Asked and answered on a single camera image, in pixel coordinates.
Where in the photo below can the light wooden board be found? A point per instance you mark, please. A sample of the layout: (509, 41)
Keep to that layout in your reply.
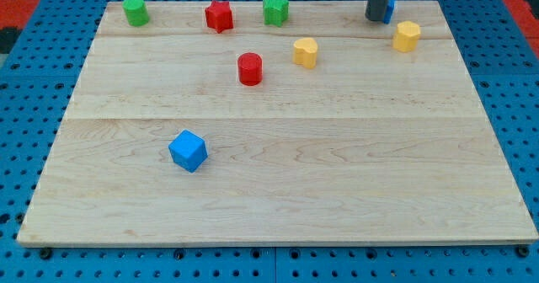
(371, 147)

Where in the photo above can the green star block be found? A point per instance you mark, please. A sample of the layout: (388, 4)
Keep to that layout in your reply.
(275, 12)

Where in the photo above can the green cylinder block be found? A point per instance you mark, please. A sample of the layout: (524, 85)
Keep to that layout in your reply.
(136, 12)

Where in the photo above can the yellow hexagon block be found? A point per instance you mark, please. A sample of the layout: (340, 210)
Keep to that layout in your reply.
(406, 36)

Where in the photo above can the blue triangle block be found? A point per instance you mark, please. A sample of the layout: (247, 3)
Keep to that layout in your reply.
(389, 11)

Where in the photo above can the red cylinder block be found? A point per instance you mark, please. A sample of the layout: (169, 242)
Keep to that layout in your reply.
(250, 69)

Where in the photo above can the yellow heart block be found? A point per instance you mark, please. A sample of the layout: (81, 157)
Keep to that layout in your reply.
(305, 52)

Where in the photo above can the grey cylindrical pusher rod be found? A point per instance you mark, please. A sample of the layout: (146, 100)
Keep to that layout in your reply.
(378, 0)

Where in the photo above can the blue cube block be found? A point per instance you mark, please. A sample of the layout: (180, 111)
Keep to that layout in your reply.
(188, 150)

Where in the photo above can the red star block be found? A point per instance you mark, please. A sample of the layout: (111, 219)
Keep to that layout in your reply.
(218, 16)

